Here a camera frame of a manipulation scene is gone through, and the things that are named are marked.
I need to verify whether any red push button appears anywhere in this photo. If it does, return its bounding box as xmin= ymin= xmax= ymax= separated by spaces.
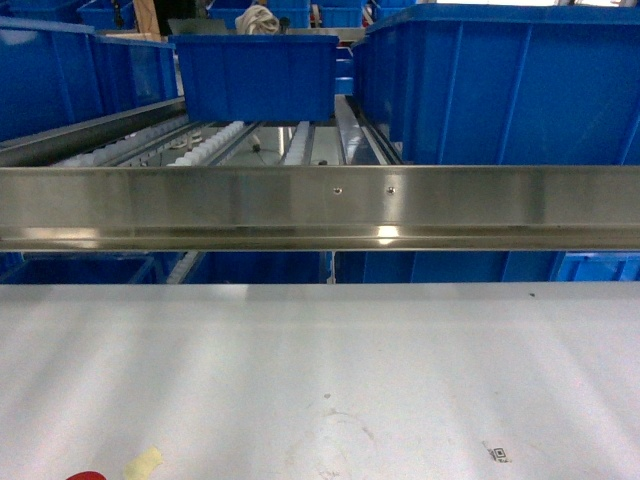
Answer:
xmin=66 ymin=470 xmax=106 ymax=480

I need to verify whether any white roller track centre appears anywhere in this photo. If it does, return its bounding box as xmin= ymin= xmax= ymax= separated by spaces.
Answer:
xmin=282 ymin=121 xmax=312 ymax=166

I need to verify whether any white roller track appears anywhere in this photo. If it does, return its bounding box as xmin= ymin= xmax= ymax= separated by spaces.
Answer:
xmin=168 ymin=121 xmax=245 ymax=167
xmin=282 ymin=121 xmax=312 ymax=166

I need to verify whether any white roller track left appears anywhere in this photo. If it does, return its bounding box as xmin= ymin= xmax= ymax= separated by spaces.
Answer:
xmin=168 ymin=121 xmax=245 ymax=167

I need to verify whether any blue bin centre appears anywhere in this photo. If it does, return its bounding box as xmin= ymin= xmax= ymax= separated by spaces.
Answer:
xmin=170 ymin=34 xmax=339 ymax=123

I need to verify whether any large blue bin right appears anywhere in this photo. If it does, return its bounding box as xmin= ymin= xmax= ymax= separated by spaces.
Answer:
xmin=353 ymin=4 xmax=639 ymax=166

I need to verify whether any white cloth bundle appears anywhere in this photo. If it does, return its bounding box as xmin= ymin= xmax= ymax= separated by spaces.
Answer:
xmin=235 ymin=4 xmax=280 ymax=35

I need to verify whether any blue bin left rear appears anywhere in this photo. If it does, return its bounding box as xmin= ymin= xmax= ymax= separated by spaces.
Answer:
xmin=91 ymin=35 xmax=178 ymax=115

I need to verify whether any blue bin lower right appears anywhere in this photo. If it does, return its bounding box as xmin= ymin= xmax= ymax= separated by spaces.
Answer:
xmin=552 ymin=252 xmax=639 ymax=282

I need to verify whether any QR code sticker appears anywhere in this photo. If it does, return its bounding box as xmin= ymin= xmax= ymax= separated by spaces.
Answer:
xmin=483 ymin=442 xmax=511 ymax=464

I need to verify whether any yellow tape piece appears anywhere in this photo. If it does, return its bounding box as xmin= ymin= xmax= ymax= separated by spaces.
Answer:
xmin=123 ymin=446 xmax=164 ymax=480

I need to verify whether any blue bin lower left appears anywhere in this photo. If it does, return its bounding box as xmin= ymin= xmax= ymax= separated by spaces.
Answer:
xmin=1 ymin=255 xmax=162 ymax=285

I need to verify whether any blue bin far left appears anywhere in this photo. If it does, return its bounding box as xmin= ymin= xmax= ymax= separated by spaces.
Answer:
xmin=1 ymin=17 xmax=105 ymax=141

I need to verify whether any steel shelf front rail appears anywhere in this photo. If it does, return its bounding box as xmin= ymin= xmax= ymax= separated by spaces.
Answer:
xmin=1 ymin=166 xmax=639 ymax=251

